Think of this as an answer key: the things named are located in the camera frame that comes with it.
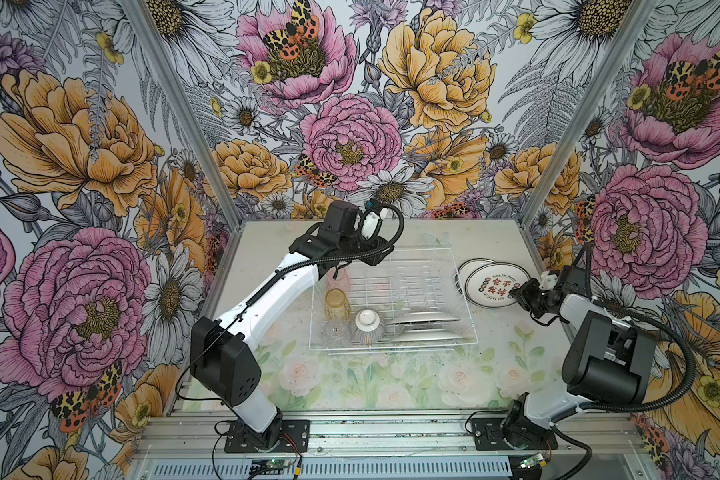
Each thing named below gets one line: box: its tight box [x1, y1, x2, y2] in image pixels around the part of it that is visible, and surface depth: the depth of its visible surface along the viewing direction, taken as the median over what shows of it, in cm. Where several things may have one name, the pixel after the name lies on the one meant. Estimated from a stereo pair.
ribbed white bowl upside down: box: [351, 308, 386, 345], surface depth 88 cm
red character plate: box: [465, 262, 531, 308], surface depth 101 cm
